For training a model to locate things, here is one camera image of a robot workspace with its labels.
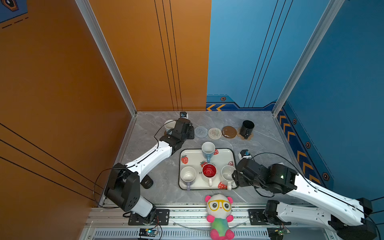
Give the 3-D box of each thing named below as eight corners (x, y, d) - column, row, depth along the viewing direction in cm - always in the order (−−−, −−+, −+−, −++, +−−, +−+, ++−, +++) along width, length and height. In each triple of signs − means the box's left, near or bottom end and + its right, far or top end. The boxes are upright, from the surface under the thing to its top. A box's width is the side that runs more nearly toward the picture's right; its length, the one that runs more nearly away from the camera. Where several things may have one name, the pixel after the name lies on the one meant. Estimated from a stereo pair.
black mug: (241, 141, 105) (245, 133, 97) (238, 128, 112) (241, 120, 104) (253, 141, 105) (257, 133, 97) (249, 128, 112) (253, 120, 104)
